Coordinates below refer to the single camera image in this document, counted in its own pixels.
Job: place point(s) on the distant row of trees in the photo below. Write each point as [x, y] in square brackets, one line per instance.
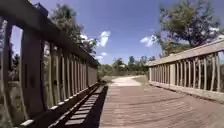
[126, 65]

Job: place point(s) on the pale gravel path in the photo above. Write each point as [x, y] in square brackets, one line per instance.
[125, 81]

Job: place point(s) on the wooden plank bridge deck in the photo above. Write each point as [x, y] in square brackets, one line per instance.
[143, 106]

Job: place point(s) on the dark wooden bridge railing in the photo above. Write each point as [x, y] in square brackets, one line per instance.
[60, 76]

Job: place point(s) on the tall green tree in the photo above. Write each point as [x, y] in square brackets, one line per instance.
[68, 21]

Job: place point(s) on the pale wooden bridge railing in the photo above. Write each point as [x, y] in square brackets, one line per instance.
[190, 71]

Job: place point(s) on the large leafy tree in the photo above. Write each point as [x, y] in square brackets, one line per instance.
[186, 25]

